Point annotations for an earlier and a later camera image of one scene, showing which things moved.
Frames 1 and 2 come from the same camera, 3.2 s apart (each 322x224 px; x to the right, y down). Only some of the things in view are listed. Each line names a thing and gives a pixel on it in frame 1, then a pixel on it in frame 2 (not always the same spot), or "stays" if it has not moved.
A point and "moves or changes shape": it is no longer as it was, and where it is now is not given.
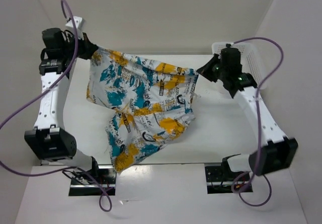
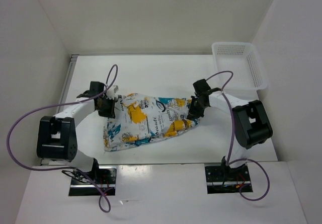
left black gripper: [88, 47] → [110, 113]
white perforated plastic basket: [251, 62] stays
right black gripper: [206, 70] → [193, 114]
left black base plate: [100, 181] stays
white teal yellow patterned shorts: [147, 103] moves or changes shape
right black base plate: [220, 180] stays
